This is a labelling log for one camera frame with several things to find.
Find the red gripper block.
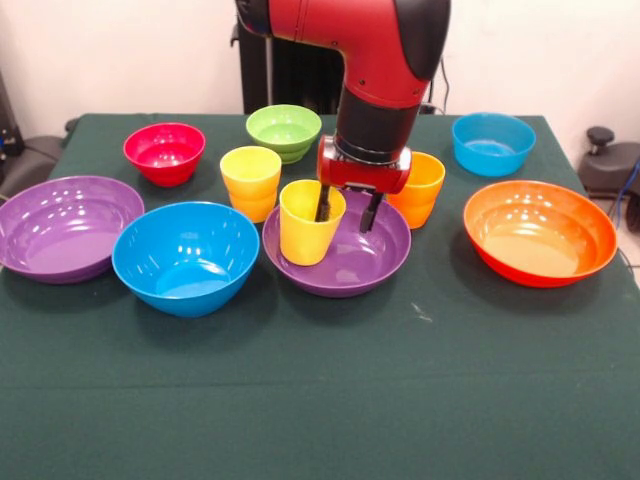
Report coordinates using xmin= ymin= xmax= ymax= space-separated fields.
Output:
xmin=314 ymin=134 xmax=414 ymax=235

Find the yellow smooth cup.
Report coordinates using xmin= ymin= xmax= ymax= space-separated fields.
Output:
xmin=278 ymin=179 xmax=347 ymax=267

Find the orange stepped cup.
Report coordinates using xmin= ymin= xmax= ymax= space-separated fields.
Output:
xmin=385 ymin=151 xmax=447 ymax=230

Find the yellow stepped cup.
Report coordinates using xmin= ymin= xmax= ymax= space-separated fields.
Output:
xmin=219 ymin=145 xmax=283 ymax=224

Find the green small bowl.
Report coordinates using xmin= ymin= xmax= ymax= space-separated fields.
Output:
xmin=245 ymin=103 xmax=323 ymax=165

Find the blue small bowl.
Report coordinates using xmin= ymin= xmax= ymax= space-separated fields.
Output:
xmin=451 ymin=112 xmax=537 ymax=178

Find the black column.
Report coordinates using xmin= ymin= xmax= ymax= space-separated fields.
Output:
xmin=230 ymin=0 xmax=346 ymax=115

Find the blue large bowl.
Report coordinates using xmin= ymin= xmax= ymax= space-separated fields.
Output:
xmin=111 ymin=201 xmax=261 ymax=319

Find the dark green tablecloth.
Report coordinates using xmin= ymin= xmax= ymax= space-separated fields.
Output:
xmin=0 ymin=112 xmax=640 ymax=480

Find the pink-red small bowl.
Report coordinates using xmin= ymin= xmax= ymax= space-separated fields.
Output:
xmin=123 ymin=122 xmax=207 ymax=188

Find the orange large bowl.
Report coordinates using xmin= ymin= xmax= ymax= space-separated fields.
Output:
xmin=463 ymin=179 xmax=619 ymax=289

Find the black equipment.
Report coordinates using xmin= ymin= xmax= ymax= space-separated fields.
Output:
xmin=0 ymin=69 xmax=24 ymax=161

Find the thin black cable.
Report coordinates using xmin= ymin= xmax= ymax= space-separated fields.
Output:
xmin=438 ymin=55 xmax=451 ymax=115

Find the blue cable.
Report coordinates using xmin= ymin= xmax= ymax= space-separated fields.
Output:
xmin=617 ymin=159 xmax=640 ymax=221

